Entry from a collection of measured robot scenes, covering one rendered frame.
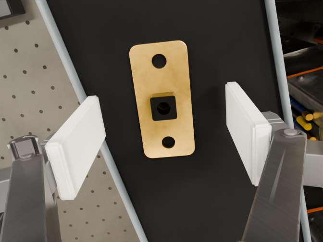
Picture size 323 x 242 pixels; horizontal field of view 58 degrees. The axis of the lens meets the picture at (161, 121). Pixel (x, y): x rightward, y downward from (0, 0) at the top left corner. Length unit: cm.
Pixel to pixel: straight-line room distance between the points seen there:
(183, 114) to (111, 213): 69
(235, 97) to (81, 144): 8
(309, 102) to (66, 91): 54
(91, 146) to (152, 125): 6
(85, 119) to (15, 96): 62
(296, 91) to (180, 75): 20
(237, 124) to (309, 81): 22
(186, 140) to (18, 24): 58
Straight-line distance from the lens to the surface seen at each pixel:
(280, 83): 21
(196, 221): 26
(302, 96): 36
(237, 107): 16
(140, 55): 20
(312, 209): 59
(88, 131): 17
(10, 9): 68
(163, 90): 20
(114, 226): 91
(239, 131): 16
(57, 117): 76
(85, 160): 16
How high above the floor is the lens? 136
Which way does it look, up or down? 67 degrees down
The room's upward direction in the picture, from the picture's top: 175 degrees counter-clockwise
